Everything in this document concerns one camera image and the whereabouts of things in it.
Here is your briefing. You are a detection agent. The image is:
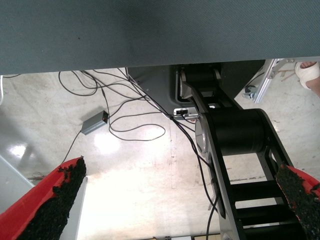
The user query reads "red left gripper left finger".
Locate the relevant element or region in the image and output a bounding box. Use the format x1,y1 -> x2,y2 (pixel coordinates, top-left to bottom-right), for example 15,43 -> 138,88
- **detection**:
0,156 -> 88,240

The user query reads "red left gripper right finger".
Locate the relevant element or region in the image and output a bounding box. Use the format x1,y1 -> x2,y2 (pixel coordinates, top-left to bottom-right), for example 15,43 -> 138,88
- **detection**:
274,163 -> 320,240

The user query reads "grey power adapter box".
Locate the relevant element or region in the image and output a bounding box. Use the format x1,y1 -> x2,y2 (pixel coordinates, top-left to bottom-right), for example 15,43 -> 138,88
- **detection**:
80,110 -> 110,136

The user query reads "grey caster wheel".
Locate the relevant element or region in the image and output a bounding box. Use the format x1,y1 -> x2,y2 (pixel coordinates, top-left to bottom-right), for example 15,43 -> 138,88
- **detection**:
242,84 -> 258,99

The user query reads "person's foot in white sandal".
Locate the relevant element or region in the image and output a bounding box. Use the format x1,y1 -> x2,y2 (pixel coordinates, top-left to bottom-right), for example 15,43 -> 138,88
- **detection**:
294,60 -> 320,97

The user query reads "small silver port box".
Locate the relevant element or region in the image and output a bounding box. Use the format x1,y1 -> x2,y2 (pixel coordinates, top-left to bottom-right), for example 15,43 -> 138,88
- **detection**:
173,107 -> 200,119

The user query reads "grey base panel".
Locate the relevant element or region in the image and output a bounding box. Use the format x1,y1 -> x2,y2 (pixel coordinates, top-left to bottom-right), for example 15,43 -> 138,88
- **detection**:
126,65 -> 198,111

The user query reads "dark grey table cloth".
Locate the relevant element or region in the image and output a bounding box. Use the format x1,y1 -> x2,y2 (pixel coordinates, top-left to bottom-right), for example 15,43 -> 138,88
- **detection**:
0,0 -> 320,76

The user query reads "black floor cable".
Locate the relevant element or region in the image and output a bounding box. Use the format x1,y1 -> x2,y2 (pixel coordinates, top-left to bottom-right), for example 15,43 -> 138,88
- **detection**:
60,129 -> 83,164
58,69 -> 173,142
171,116 -> 221,240

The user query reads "black metal frame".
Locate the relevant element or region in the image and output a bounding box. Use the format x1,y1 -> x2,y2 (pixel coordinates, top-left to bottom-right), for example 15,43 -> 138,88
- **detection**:
169,59 -> 310,240

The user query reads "aluminium frame leg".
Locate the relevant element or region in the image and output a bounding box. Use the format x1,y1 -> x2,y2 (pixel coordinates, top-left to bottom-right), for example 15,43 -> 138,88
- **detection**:
253,58 -> 301,105

